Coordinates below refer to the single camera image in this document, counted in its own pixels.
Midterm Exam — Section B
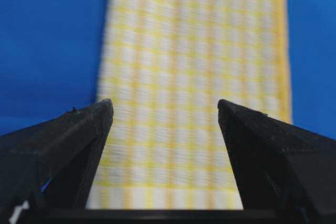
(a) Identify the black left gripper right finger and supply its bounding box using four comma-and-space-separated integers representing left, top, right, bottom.
218, 99, 335, 223

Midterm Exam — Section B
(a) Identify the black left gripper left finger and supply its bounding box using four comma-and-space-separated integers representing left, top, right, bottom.
1, 99, 113, 223

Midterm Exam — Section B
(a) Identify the yellow checked towel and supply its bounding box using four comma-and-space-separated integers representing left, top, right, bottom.
88, 0, 291, 209

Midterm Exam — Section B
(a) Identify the blue table cloth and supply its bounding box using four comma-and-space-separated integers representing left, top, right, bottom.
1, 0, 335, 137

